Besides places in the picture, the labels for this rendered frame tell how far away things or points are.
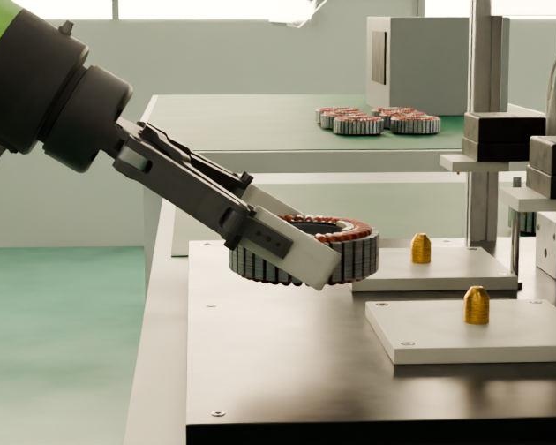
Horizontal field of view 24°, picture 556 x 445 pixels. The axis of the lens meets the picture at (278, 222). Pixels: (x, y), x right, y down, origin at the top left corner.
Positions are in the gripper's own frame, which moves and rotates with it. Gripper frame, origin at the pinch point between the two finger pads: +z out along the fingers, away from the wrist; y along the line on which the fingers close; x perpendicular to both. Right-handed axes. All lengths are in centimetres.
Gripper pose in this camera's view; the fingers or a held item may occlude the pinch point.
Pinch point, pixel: (302, 245)
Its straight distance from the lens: 96.1
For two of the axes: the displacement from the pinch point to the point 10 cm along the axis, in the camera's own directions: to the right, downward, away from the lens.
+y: 0.6, 1.6, -9.8
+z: 8.5, 5.0, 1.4
